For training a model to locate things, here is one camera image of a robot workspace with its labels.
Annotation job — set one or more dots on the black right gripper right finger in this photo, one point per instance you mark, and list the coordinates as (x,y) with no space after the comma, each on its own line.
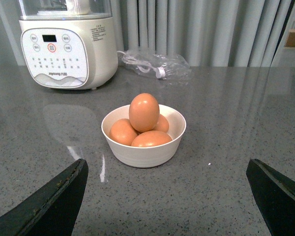
(274,194)

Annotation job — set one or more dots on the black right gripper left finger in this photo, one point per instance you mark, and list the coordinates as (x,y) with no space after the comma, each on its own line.
(53,209)

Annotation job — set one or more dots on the brown egg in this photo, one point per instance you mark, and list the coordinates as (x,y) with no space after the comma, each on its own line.
(151,139)
(162,124)
(122,132)
(144,112)

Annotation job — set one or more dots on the brown egg front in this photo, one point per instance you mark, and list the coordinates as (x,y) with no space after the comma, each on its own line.
(151,139)

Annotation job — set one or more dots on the white ceramic bowl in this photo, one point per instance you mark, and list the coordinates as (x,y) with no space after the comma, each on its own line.
(145,157)

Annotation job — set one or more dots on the white soy milk maker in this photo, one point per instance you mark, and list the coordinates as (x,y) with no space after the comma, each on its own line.
(68,44)

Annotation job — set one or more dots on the clear plastic bag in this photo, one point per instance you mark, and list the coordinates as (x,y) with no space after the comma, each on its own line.
(146,62)

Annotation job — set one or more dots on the grey curtain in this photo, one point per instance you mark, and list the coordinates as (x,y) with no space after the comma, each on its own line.
(241,33)

